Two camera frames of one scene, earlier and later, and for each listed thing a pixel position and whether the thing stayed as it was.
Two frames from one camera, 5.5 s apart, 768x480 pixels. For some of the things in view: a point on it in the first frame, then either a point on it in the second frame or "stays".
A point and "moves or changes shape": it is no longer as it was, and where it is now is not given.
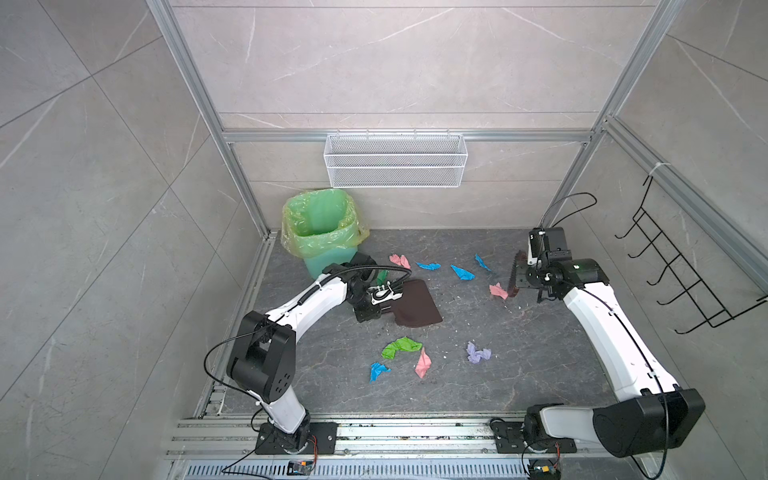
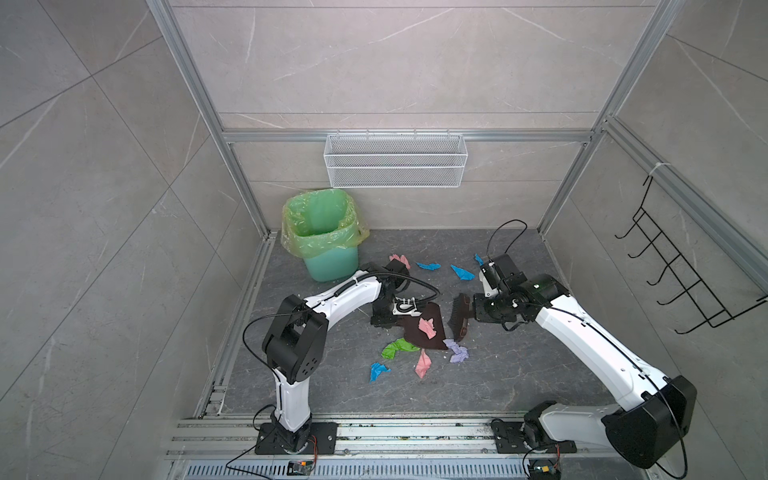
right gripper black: x=528 y=283 to x=480 y=313
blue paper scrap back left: x=431 y=266 stays
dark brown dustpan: x=416 y=307 moves or changes shape
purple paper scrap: x=476 y=355 to x=460 y=355
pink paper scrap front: x=423 y=364 stays
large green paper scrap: x=400 y=344 stays
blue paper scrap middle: x=463 y=274 stays
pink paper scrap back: x=400 y=261 stays
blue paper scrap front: x=376 y=368 stays
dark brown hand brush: x=513 y=288 moves or changes shape
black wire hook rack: x=714 y=312 stays
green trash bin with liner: x=323 y=227 stays
